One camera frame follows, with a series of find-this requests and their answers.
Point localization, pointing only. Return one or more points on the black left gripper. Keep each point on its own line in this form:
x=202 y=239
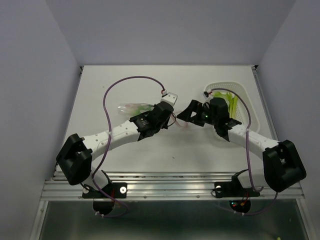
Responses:
x=165 y=125

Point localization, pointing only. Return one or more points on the green fake lettuce leaf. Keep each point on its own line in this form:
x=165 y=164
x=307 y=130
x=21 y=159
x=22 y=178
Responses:
x=140 y=108

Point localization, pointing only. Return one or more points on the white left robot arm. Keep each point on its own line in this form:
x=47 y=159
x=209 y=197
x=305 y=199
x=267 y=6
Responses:
x=77 y=153

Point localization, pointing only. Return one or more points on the white perforated plastic basket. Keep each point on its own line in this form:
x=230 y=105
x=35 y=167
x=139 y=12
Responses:
x=243 y=100

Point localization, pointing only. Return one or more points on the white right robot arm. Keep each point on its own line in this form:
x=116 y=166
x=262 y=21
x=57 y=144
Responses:
x=282 y=165

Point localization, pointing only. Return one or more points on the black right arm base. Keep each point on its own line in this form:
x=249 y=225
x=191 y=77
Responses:
x=240 y=203

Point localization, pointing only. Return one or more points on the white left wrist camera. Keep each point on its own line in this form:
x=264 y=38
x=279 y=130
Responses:
x=170 y=98

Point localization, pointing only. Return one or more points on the yellow-green fake celery stalk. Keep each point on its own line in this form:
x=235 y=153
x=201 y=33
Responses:
x=231 y=100

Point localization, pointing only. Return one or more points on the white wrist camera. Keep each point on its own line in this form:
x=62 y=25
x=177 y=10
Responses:
x=170 y=98
x=207 y=96

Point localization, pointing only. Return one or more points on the clear pink-dotted zip bag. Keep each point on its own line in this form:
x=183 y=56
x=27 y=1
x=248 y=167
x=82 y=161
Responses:
x=126 y=110

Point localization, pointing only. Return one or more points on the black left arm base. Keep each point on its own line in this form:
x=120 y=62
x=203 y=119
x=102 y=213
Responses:
x=107 y=200

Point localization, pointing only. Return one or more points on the aluminium rail frame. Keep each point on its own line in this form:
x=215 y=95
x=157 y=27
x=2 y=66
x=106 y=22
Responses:
x=169 y=176

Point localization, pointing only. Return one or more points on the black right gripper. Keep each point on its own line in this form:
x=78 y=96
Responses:
x=194 y=106

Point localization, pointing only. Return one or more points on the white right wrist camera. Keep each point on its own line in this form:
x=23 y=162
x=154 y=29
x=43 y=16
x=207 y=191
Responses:
x=207 y=96

